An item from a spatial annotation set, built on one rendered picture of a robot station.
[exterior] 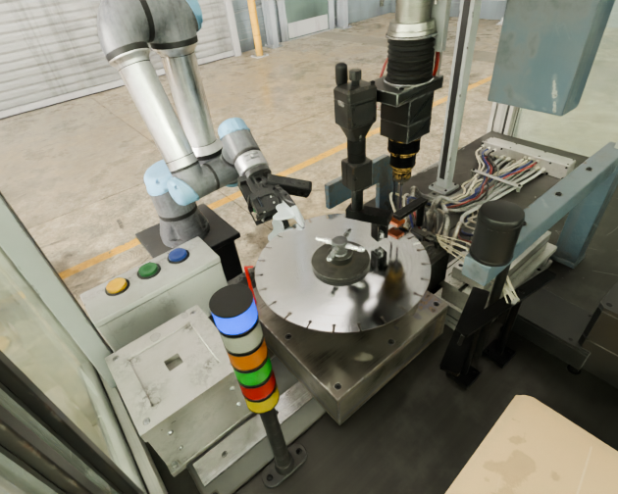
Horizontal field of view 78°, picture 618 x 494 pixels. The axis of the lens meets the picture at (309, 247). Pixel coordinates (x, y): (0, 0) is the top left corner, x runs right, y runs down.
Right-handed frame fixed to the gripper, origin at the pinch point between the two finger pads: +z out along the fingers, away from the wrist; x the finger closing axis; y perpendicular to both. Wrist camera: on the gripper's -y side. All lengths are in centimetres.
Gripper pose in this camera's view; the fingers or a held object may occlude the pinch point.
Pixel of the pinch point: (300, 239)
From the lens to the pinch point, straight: 89.3
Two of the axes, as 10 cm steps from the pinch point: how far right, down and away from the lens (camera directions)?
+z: 4.6, 8.5, -2.4
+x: 1.9, -3.6, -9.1
